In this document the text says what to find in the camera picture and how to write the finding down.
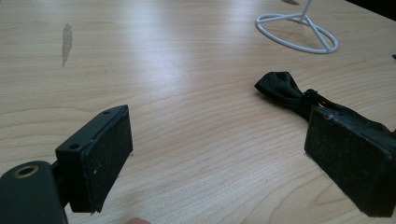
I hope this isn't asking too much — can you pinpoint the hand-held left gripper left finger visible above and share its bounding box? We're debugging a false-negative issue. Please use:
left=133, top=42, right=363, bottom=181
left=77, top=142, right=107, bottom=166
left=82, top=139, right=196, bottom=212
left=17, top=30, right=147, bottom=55
left=55, top=105, right=134, bottom=215

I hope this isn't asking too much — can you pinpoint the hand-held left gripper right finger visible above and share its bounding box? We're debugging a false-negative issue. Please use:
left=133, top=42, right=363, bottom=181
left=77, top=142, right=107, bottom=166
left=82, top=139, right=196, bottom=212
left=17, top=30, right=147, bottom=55
left=304, top=106, right=396, bottom=218

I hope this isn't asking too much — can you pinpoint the white wire display rack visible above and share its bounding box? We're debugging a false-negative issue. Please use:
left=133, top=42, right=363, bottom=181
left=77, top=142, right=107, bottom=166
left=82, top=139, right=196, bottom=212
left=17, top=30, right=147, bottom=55
left=255, top=0, right=340, bottom=55

